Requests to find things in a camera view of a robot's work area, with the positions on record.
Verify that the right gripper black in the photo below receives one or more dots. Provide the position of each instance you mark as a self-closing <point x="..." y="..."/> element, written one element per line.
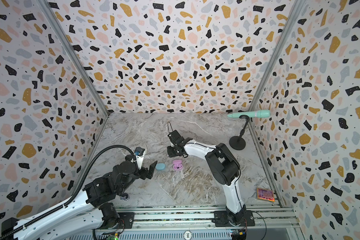
<point x="175" y="142"/>

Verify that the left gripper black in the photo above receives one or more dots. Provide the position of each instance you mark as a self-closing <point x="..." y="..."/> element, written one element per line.
<point x="147" y="174"/>

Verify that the blue earbud charging case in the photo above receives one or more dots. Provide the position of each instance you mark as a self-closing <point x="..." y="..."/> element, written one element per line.
<point x="160" y="166"/>

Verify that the pink earbud charging case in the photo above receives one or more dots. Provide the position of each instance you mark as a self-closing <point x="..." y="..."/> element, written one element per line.
<point x="177" y="165"/>

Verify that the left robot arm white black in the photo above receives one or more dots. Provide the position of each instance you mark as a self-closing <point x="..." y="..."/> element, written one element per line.
<point x="90" y="209"/>

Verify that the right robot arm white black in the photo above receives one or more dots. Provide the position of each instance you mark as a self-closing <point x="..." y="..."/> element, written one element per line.
<point x="223" y="165"/>

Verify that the black microphone stand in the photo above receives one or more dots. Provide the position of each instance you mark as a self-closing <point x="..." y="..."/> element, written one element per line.
<point x="237" y="142"/>

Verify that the pink orange card box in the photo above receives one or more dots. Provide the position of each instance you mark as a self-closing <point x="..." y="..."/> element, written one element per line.
<point x="265" y="195"/>

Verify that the poker chip on rail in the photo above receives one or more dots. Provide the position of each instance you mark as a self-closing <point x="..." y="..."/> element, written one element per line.
<point x="187" y="235"/>

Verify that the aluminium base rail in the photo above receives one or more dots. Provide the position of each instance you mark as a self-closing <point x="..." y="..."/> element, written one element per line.
<point x="267" y="222"/>

